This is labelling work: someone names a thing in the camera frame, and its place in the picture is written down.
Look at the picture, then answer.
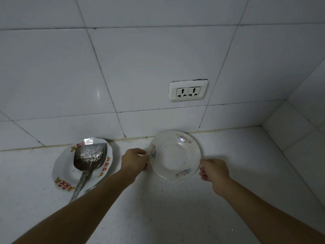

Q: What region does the person's right hand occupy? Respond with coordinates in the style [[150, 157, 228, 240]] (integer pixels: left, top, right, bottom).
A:
[[198, 158, 231, 198]]

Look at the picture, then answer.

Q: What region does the person's left hand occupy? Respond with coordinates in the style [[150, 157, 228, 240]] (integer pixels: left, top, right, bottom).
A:
[[120, 147, 150, 180]]

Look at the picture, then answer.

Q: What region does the white floral plate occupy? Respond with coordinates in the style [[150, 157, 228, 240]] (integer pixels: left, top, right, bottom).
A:
[[148, 130, 202, 181]]

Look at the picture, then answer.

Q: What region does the person's right forearm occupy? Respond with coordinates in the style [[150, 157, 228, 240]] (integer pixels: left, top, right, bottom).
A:
[[218, 176, 325, 244]]

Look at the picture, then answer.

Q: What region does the person's left forearm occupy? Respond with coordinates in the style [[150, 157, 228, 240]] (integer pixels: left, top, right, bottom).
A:
[[11, 167, 132, 244]]

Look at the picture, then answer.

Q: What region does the white countertop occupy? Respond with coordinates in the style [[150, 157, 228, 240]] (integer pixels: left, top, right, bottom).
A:
[[0, 125, 325, 244]]

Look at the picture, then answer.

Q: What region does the metal spatula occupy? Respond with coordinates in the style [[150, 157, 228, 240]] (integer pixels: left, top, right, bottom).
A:
[[69, 142, 108, 204]]

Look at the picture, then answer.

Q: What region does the white dish with red pattern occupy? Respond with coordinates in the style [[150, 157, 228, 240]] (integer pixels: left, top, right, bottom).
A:
[[52, 137, 113, 192]]

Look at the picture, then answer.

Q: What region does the white wall socket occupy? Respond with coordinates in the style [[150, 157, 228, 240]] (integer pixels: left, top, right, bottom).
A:
[[168, 79, 209, 102]]

